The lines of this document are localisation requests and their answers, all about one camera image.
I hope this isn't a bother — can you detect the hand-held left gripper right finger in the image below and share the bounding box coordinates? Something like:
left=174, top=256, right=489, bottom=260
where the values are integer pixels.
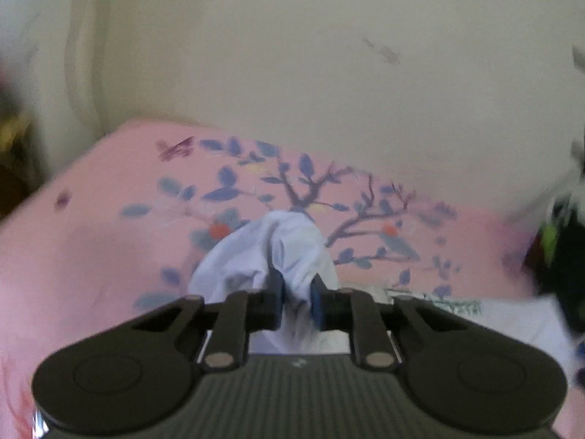
left=310, top=274, right=467, bottom=371

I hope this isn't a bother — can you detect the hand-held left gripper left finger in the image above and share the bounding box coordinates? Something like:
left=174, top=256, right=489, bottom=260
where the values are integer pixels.
left=132, top=262, right=287, bottom=371

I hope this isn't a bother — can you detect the pink floral bedsheet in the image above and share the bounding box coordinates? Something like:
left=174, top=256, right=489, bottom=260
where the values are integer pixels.
left=0, top=118, right=585, bottom=439

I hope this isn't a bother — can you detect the dark cluttered furniture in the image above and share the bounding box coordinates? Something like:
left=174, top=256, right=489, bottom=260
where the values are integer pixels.
left=0, top=87, right=35, bottom=220

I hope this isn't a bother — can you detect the white small garment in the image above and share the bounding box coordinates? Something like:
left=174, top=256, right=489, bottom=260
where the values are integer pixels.
left=189, top=210, right=577, bottom=376

